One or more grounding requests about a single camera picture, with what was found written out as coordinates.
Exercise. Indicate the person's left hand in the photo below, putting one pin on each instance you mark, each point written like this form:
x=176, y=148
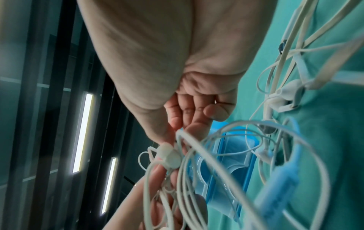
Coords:
x=133, y=206

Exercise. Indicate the blue plastic mini drawer unit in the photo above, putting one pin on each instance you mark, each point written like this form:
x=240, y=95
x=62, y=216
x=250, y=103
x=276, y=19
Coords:
x=224, y=161

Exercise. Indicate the green tablecloth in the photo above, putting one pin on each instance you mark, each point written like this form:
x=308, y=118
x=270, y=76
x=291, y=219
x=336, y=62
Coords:
x=341, y=125

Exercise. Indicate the ceiling light strip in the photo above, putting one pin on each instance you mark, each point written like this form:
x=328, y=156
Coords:
x=109, y=186
x=82, y=132

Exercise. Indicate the person's right hand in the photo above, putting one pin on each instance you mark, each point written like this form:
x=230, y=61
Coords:
x=159, y=49

